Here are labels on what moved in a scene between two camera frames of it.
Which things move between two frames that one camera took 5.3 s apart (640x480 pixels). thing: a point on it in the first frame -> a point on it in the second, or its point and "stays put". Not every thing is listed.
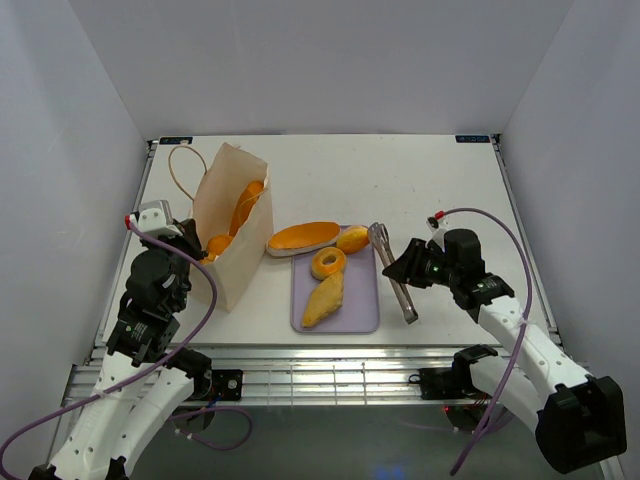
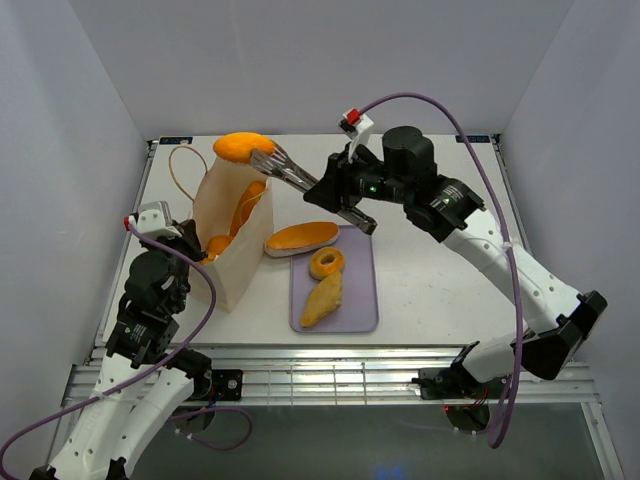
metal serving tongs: [379, 237] -> [274, 162]
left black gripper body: [185, 242] stays put
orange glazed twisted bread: [215, 246] stays put
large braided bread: [245, 205] stays put
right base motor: [445, 383] stays put
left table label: [174, 140] stays put
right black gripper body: [429, 266] -> [361, 180]
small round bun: [352, 239] -> [237, 147]
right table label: [472, 139] stays put
